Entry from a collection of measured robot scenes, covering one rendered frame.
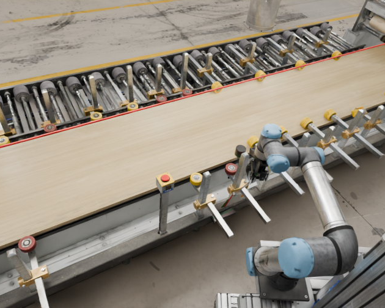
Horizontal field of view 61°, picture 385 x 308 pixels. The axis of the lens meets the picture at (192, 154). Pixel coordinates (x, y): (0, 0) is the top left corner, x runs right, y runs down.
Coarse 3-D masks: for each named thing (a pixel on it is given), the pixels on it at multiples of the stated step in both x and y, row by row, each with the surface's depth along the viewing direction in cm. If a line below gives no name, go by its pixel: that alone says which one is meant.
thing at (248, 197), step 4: (228, 176) 217; (232, 176) 214; (232, 180) 214; (244, 188) 208; (244, 192) 206; (248, 192) 206; (244, 196) 207; (248, 196) 204; (248, 200) 204; (252, 200) 202; (252, 204) 201; (256, 204) 201; (256, 208) 199; (260, 208) 199; (256, 212) 200; (260, 212) 197; (264, 212) 197; (260, 216) 197; (264, 216) 195; (264, 220) 195; (268, 220) 194
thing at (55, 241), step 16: (368, 112) 286; (384, 112) 305; (320, 128) 260; (336, 128) 275; (288, 144) 250; (224, 176) 234; (176, 192) 217; (192, 192) 228; (112, 208) 193; (128, 208) 201; (144, 208) 211; (240, 208) 298; (80, 224) 188; (96, 224) 196; (112, 224) 205; (48, 240) 183; (64, 240) 191; (80, 240) 199; (0, 256) 172; (0, 272) 181; (64, 288) 236
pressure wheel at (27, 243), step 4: (24, 236) 168; (28, 236) 168; (32, 236) 168; (20, 240) 166; (24, 240) 167; (28, 240) 167; (32, 240) 167; (20, 244) 165; (24, 244) 165; (28, 244) 166; (32, 244) 165; (36, 244) 169; (20, 248) 164; (24, 248) 164; (28, 248) 164; (32, 248) 166; (24, 252) 165
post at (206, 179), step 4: (208, 172) 180; (204, 176) 180; (208, 176) 179; (204, 180) 181; (208, 180) 182; (204, 184) 183; (208, 184) 185; (200, 188) 189; (204, 188) 186; (200, 192) 191; (204, 192) 189; (200, 196) 193; (204, 196) 192; (200, 200) 195; (204, 200) 196; (196, 212) 208; (200, 212) 205
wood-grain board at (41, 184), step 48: (240, 96) 268; (288, 96) 274; (336, 96) 281; (384, 96) 287; (48, 144) 213; (96, 144) 217; (144, 144) 221; (192, 144) 225; (240, 144) 229; (0, 192) 185; (48, 192) 188; (96, 192) 191; (144, 192) 195; (0, 240) 166
